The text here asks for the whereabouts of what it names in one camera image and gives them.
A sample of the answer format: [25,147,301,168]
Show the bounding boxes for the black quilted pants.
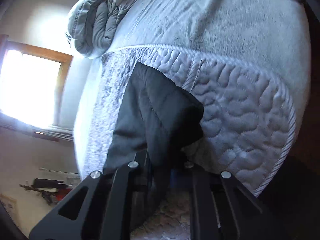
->
[103,62,204,230]

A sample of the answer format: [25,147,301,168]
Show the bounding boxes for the folded light blue duvet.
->
[66,0,137,59]

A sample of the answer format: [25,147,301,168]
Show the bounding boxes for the grey quilted bedspread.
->
[72,0,312,240]

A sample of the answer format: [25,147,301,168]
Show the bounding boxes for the wooden coat rack with clothes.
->
[19,178,72,205]

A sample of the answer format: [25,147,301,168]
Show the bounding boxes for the wooden framed window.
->
[1,35,73,141]

